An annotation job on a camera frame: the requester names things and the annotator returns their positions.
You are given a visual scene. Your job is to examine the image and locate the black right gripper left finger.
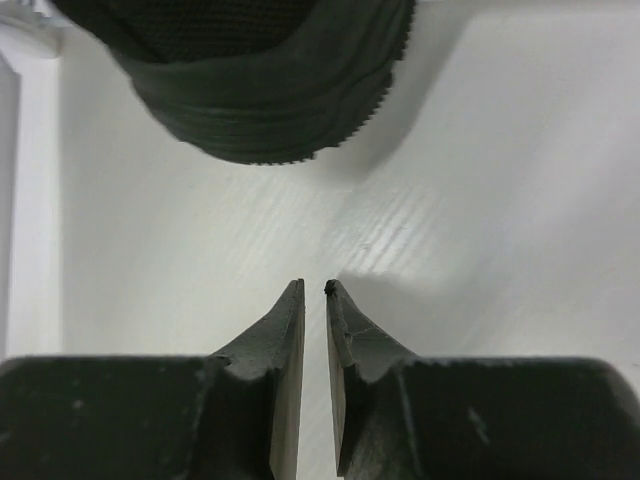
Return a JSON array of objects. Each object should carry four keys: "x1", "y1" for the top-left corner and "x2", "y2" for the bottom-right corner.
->
[{"x1": 1, "y1": 280, "x2": 305, "y2": 479}]

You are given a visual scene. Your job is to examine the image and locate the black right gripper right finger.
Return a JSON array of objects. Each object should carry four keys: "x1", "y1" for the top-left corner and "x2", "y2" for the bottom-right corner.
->
[{"x1": 325, "y1": 280, "x2": 639, "y2": 479}]

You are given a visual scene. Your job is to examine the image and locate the white plastic shoe cabinet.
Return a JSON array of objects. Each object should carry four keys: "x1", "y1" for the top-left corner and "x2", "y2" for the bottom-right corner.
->
[{"x1": 1, "y1": 1, "x2": 63, "y2": 359}]

